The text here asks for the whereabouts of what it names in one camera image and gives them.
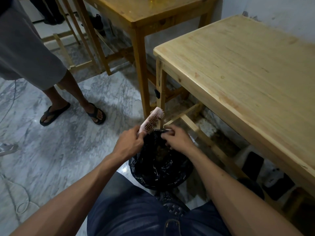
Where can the person's right hand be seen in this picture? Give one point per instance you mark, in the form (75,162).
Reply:
(179,141)

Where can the person's left hand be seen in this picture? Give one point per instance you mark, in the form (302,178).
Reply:
(128,145)

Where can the pink hairbrush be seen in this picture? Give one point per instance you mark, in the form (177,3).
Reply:
(152,117)

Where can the bin with black bag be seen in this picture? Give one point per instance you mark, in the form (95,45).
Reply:
(157,174)

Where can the person's left forearm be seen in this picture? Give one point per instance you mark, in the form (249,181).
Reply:
(73,199)

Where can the person's right forearm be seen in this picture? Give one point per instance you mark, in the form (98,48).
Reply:
(241,201)

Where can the person's black woven shoe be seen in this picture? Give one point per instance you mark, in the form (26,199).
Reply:
(173,206)

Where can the person's blue jeans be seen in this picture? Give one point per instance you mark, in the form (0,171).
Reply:
(128,213)

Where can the black sandal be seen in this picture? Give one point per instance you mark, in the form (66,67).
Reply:
(55,115)
(96,115)

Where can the white plastic stool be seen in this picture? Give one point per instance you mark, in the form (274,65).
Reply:
(270,174)

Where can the white power strip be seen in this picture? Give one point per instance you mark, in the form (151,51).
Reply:
(7,148)

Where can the dark wooden table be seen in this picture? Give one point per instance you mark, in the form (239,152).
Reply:
(147,7)

